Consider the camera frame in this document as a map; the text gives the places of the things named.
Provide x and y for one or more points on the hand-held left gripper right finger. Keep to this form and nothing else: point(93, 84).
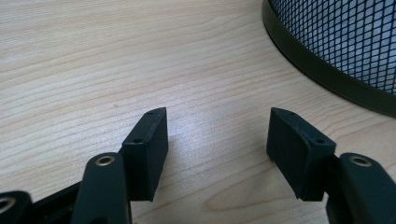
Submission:
point(299, 155)

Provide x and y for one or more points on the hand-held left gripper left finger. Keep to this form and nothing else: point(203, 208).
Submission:
point(143, 161)

